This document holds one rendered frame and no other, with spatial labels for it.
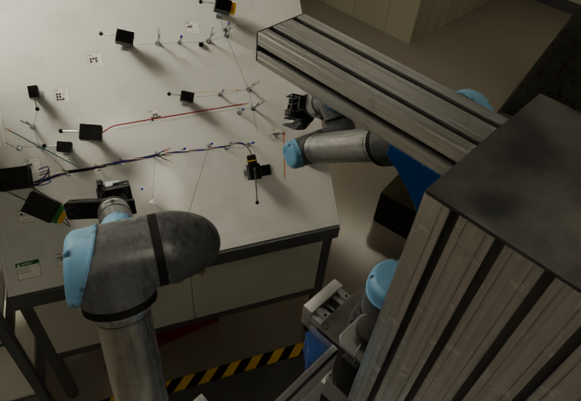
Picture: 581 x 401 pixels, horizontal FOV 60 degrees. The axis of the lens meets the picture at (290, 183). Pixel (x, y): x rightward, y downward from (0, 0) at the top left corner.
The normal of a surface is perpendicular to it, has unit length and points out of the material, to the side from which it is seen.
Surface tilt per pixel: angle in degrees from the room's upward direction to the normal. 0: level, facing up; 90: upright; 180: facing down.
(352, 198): 0
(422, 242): 90
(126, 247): 26
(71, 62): 45
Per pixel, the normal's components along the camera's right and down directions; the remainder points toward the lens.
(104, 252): 0.22, -0.33
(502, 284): -0.70, 0.46
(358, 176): 0.07, -0.71
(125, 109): 0.29, -0.02
